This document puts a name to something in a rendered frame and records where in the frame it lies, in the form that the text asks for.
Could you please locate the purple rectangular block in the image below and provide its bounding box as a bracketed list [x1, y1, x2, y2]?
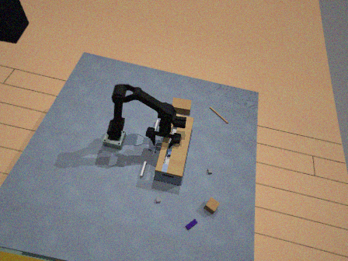
[186, 219, 197, 230]

